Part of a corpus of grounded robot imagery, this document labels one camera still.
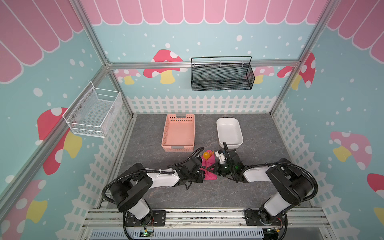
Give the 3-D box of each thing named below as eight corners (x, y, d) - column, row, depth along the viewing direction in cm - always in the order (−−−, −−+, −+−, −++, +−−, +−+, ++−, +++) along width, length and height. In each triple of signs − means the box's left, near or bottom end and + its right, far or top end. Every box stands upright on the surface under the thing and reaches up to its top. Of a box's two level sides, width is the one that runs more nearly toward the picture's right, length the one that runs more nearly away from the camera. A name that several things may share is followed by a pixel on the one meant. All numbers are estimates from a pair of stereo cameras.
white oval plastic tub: (218, 149, 102) (219, 144, 97) (215, 122, 117) (216, 117, 112) (243, 149, 102) (245, 144, 97) (237, 122, 117) (238, 117, 112)
